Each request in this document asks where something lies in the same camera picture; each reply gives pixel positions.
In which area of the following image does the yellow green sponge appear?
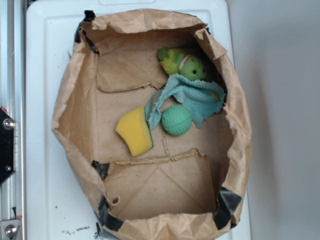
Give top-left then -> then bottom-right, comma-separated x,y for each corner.
115,105 -> 153,157

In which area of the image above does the green dimpled ball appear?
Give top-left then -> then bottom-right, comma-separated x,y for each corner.
161,105 -> 192,136

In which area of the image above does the light blue microfiber cloth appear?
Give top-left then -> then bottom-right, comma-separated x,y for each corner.
145,74 -> 226,130

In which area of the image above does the green plush toy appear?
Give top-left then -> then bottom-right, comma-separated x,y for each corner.
157,47 -> 207,81

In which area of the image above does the brown paper bag tray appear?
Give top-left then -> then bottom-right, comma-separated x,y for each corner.
52,9 -> 252,240

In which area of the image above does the black metal bracket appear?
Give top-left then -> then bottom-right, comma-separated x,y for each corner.
0,106 -> 16,186

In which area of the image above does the aluminium frame rail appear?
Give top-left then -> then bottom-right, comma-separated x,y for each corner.
0,0 -> 28,240

